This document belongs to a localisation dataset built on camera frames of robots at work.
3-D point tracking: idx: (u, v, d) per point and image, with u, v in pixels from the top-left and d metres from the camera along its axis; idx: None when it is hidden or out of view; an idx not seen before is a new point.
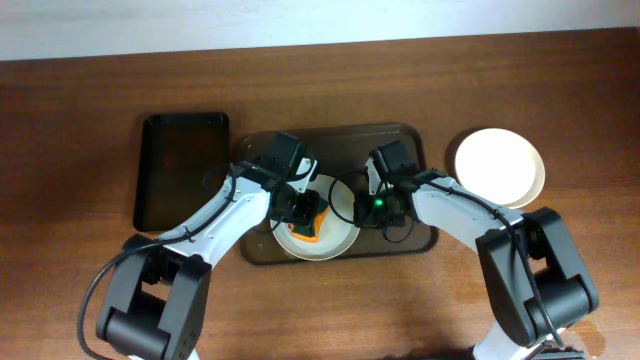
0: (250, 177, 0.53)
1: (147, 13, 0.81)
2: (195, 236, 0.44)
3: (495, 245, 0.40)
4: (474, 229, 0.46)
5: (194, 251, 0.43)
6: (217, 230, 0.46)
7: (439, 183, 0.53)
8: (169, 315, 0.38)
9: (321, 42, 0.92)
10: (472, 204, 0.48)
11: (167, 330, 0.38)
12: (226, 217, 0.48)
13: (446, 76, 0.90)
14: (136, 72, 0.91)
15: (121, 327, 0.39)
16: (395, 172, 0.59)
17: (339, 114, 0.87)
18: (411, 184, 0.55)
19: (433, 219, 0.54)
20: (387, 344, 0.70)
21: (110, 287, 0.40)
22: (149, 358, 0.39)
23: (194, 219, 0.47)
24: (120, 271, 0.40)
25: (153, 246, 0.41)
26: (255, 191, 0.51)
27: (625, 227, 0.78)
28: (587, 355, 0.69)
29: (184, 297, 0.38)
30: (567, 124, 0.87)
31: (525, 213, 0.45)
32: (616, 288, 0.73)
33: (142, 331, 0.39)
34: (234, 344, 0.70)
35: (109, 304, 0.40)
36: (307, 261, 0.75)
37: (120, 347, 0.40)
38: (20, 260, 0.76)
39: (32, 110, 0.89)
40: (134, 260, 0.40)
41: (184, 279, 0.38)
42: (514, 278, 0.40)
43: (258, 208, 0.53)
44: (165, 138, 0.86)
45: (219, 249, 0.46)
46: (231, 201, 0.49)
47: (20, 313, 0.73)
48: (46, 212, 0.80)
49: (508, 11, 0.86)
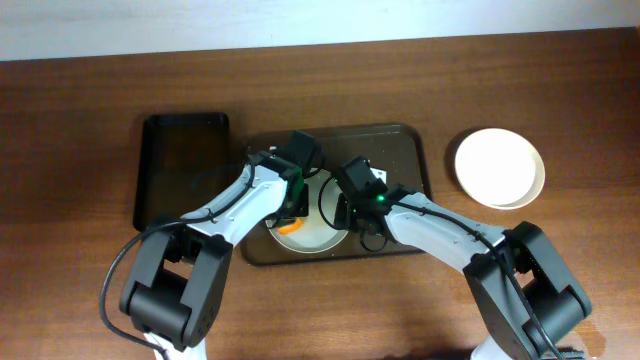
0: (269, 167, 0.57)
1: (149, 13, 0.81)
2: (218, 217, 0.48)
3: (484, 274, 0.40)
4: (454, 252, 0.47)
5: (216, 229, 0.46)
6: (238, 214, 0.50)
7: (407, 201, 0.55)
8: (191, 291, 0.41)
9: (320, 42, 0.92)
10: (444, 224, 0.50)
11: (189, 305, 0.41)
12: (246, 201, 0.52)
13: (446, 76, 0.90)
14: (137, 72, 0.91)
15: (145, 301, 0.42)
16: (360, 192, 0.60)
17: (340, 115, 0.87)
18: (380, 205, 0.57)
19: (409, 238, 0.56)
20: (389, 344, 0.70)
21: (136, 262, 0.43)
22: (170, 332, 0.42)
23: (215, 203, 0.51)
24: (145, 248, 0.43)
25: (176, 225, 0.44)
26: (272, 179, 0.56)
27: (624, 227, 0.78)
28: (587, 356, 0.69)
29: (206, 274, 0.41)
30: (566, 123, 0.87)
31: (505, 230, 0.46)
32: (615, 288, 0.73)
33: (165, 306, 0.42)
34: (238, 343, 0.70)
35: (134, 279, 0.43)
36: (309, 262, 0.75)
37: (142, 320, 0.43)
38: (21, 259, 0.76)
39: (35, 110, 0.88)
40: (159, 238, 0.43)
41: (207, 258, 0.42)
42: (509, 302, 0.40)
43: (275, 196, 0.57)
44: (166, 138, 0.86)
45: (239, 230, 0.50)
46: (250, 187, 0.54)
47: (23, 312, 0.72)
48: (48, 211, 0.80)
49: (507, 12, 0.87)
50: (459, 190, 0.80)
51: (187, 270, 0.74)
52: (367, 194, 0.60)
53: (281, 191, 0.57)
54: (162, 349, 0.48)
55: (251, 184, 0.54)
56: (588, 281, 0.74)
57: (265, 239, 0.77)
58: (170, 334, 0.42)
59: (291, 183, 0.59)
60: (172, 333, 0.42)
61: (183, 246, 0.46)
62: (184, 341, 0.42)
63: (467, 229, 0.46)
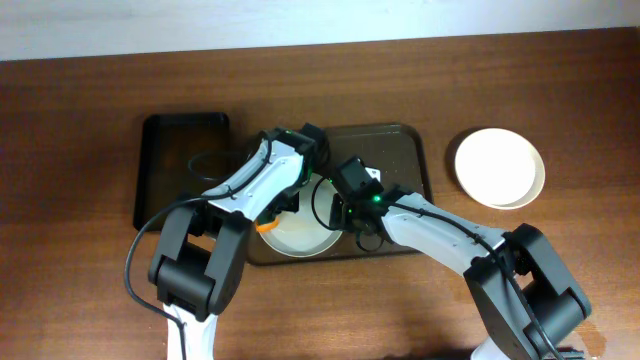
0: (286, 142, 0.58)
1: (149, 13, 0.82)
2: (236, 194, 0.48)
3: (485, 279, 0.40)
4: (453, 254, 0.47)
5: (236, 207, 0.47)
6: (258, 186, 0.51)
7: (405, 201, 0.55)
8: (216, 262, 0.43)
9: (319, 42, 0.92)
10: (442, 223, 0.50)
11: (214, 276, 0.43)
12: (263, 177, 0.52)
13: (446, 76, 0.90)
14: (137, 73, 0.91)
15: (173, 270, 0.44)
16: (358, 192, 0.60)
17: (340, 115, 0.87)
18: (377, 205, 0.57)
19: (406, 239, 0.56)
20: (389, 344, 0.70)
21: (162, 236, 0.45)
22: (197, 301, 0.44)
23: (235, 179, 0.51)
24: (170, 222, 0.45)
25: (199, 201, 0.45)
26: (288, 155, 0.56)
27: (624, 227, 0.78)
28: (587, 356, 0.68)
29: (228, 246, 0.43)
30: (565, 123, 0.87)
31: (505, 232, 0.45)
32: (616, 288, 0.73)
33: (191, 277, 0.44)
34: (238, 343, 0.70)
35: (161, 252, 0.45)
36: (310, 262, 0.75)
37: (170, 290, 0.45)
38: (22, 259, 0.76)
39: (36, 109, 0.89)
40: (183, 213, 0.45)
41: (228, 232, 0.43)
42: (510, 305, 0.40)
43: (294, 171, 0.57)
44: (167, 138, 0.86)
45: (261, 201, 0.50)
46: (268, 162, 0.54)
47: (25, 311, 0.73)
48: (49, 210, 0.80)
49: (506, 12, 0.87)
50: (459, 189, 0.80)
51: None
52: (365, 190, 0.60)
53: (298, 168, 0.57)
54: (180, 324, 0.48)
55: (269, 159, 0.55)
56: (588, 281, 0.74)
57: (264, 239, 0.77)
58: (195, 301, 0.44)
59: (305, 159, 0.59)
60: (198, 301, 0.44)
61: (204, 221, 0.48)
62: (210, 309, 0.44)
63: (467, 233, 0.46)
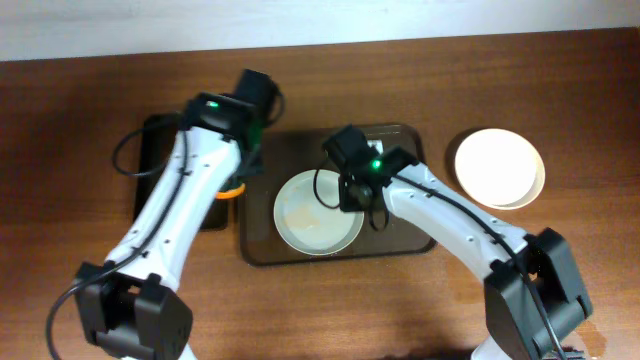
0: (211, 127, 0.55)
1: (149, 14, 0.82)
2: (147, 248, 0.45)
3: (504, 285, 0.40)
4: (469, 248, 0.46)
5: (149, 269, 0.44)
6: (175, 217, 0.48)
7: (410, 173, 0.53)
8: (145, 334, 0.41)
9: (320, 42, 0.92)
10: (453, 208, 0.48)
11: (149, 344, 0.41)
12: (181, 197, 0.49)
13: (446, 76, 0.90)
14: (137, 73, 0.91)
15: (108, 341, 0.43)
16: (352, 160, 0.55)
17: (340, 115, 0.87)
18: (377, 173, 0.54)
19: (407, 215, 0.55)
20: (389, 344, 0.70)
21: (82, 320, 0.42)
22: (144, 359, 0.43)
23: (146, 218, 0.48)
24: (82, 304, 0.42)
25: (102, 278, 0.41)
26: (213, 150, 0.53)
27: (624, 227, 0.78)
28: (587, 356, 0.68)
29: (148, 322, 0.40)
30: (565, 123, 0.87)
31: (528, 234, 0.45)
32: (616, 288, 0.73)
33: (128, 345, 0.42)
34: (238, 343, 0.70)
35: (88, 330, 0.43)
36: (310, 263, 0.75)
37: (115, 353, 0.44)
38: (23, 259, 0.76)
39: (36, 110, 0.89)
40: (90, 296, 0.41)
41: (142, 309, 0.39)
42: (524, 310, 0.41)
43: (226, 164, 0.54)
44: (166, 138, 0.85)
45: (184, 229, 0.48)
46: (186, 173, 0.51)
47: (26, 312, 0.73)
48: (49, 211, 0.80)
49: (506, 12, 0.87)
50: (459, 189, 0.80)
51: (188, 269, 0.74)
52: (363, 160, 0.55)
53: (235, 149, 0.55)
54: None
55: (186, 169, 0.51)
56: (588, 281, 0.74)
57: (265, 238, 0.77)
58: (146, 357, 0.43)
59: (245, 129, 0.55)
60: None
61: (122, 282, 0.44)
62: None
63: (488, 231, 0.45)
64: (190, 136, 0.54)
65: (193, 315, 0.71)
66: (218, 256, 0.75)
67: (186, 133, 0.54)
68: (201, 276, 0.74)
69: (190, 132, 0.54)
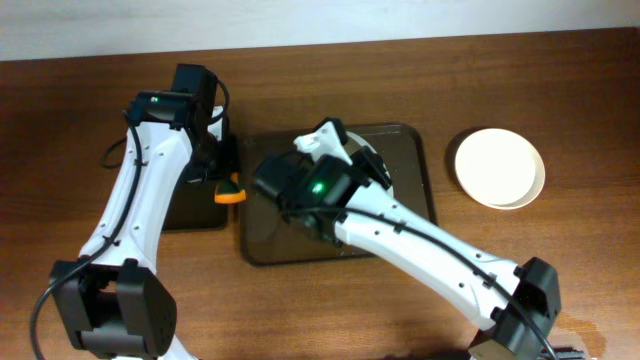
0: (157, 120, 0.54)
1: (149, 12, 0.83)
2: (119, 238, 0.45)
3: (511, 338, 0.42)
4: (460, 295, 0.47)
5: (123, 255, 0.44)
6: (141, 205, 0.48)
7: (364, 205, 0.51)
8: (133, 320, 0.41)
9: (321, 42, 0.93)
10: (433, 247, 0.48)
11: (138, 330, 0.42)
12: (144, 186, 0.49)
13: (446, 75, 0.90)
14: (136, 72, 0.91)
15: (95, 337, 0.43)
16: (285, 189, 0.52)
17: (340, 115, 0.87)
18: (318, 198, 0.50)
19: (370, 246, 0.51)
20: (390, 344, 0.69)
21: (65, 318, 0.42)
22: (133, 350, 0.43)
23: (111, 213, 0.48)
24: (62, 301, 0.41)
25: (81, 268, 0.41)
26: (163, 142, 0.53)
27: (624, 226, 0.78)
28: (587, 356, 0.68)
29: (136, 305, 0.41)
30: (566, 123, 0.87)
31: (517, 267, 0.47)
32: (616, 288, 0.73)
33: (116, 337, 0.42)
34: (238, 343, 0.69)
35: (72, 331, 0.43)
36: (311, 262, 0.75)
37: (102, 350, 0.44)
38: (22, 258, 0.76)
39: (36, 109, 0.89)
40: (70, 290, 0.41)
41: (126, 293, 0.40)
42: (531, 349, 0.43)
43: (181, 150, 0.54)
44: None
45: (153, 216, 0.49)
46: (142, 164, 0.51)
47: (23, 310, 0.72)
48: (48, 209, 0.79)
49: (503, 11, 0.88)
50: (459, 189, 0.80)
51: (188, 269, 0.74)
52: (294, 186, 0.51)
53: (186, 137, 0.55)
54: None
55: (142, 160, 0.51)
56: (588, 280, 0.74)
57: (266, 239, 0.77)
58: (133, 350, 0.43)
59: (191, 117, 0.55)
60: (136, 350, 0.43)
61: (101, 275, 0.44)
62: (151, 352, 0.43)
63: (480, 274, 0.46)
64: (138, 130, 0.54)
65: (193, 315, 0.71)
66: (218, 256, 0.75)
67: (135, 127, 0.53)
68: (201, 275, 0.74)
69: (138, 126, 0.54)
